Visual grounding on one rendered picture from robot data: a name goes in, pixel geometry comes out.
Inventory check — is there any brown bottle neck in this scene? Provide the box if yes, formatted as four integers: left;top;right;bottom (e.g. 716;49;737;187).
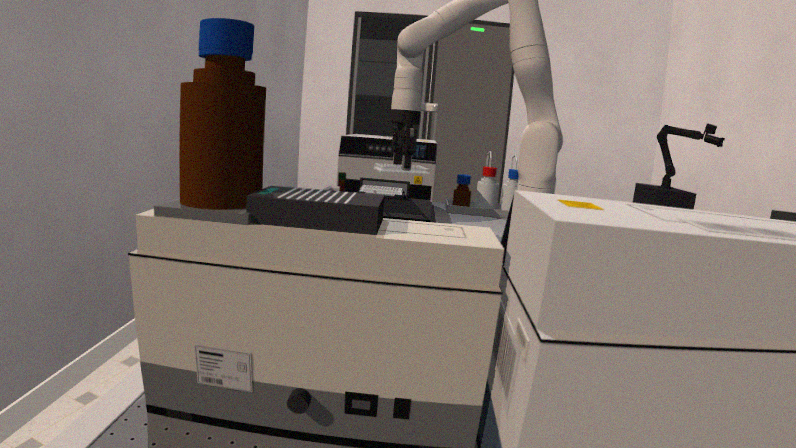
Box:
205;55;245;71

